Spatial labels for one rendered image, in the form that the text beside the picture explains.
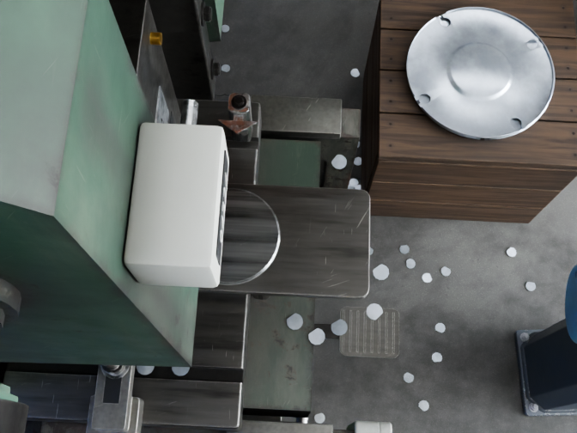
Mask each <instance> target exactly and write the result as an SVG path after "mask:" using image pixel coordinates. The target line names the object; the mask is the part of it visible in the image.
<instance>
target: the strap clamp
mask: <svg viewBox="0 0 577 433"><path fill-rule="evenodd" d="M134 374H135V366H130V365H99V368H98V375H97V382H96V389H95V395H92V396H91V398H90V403H89V410H88V422H87V429H86V433H141V428H142V421H143V405H144V401H143V400H142V399H140V398H138V397H132V389H133V381H134Z"/></svg>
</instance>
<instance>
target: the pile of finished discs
mask: <svg viewBox="0 0 577 433"><path fill-rule="evenodd" d="M439 17H440V25H441V26H442V27H449V26H450V24H451V22H450V21H449V20H448V19H447V18H445V19H444V18H443V16H442V15H440V16H439ZM537 37H538V40H537V41H534V40H530V41H528V42H527V46H528V47H529V48H530V49H532V50H535V49H537V48H538V44H539V43H542V44H543V45H544V43H543V41H542V40H541V39H540V37H539V36H538V35H537ZM551 97H552V96H551ZM551 97H550V100H551ZM419 98H420V100H418V101H416V102H417V103H418V105H419V104H420V103H423V104H428V103H429V102H430V101H431V100H430V97H429V95H426V94H422V95H420V97H419ZM549 103H550V101H549ZM549 103H548V105H549ZM548 105H547V106H548ZM546 108H547V107H546ZM546 108H545V109H546ZM545 109H544V111H545ZM543 113H544V112H542V113H541V115H542V114H543ZM541 115H540V116H539V117H538V118H537V119H536V120H535V121H534V122H532V123H531V124H530V125H528V126H527V127H526V128H524V129H522V128H521V127H520V126H521V121H520V119H517V118H513V119H511V120H510V124H511V126H512V127H514V128H518V129H519V131H517V132H515V133H513V134H511V135H507V136H504V137H494V138H485V139H484V140H495V139H501V138H505V137H511V136H513V135H516V134H518V133H520V132H522V131H524V130H525V129H527V128H528V127H530V126H531V125H533V124H534V123H535V122H536V121H537V120H538V119H539V118H540V117H541ZM432 120H433V119H432ZM433 121H434V120H433ZM434 122H435V121H434ZM435 123H436V124H437V125H439V126H441V127H442V128H444V129H446V130H448V129H447V128H445V127H444V126H442V125H440V124H438V123H437V122H435ZM448 131H450V130H448ZM450 132H452V133H454V134H457V135H459V136H461V137H468V136H465V135H461V134H458V133H456V132H454V131H450ZM468 138H472V139H478V140H481V138H479V137H468Z"/></svg>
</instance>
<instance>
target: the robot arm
mask: <svg viewBox="0 0 577 433"><path fill-rule="evenodd" d="M565 317H566V324H567V329H568V334H569V336H570V338H571V339H572V340H573V341H574V342H575V343H576V344H577V265H576V266H575V267H574V268H573V269H572V271H571V272H570V274H569V277H568V283H567V288H566V296H565Z"/></svg>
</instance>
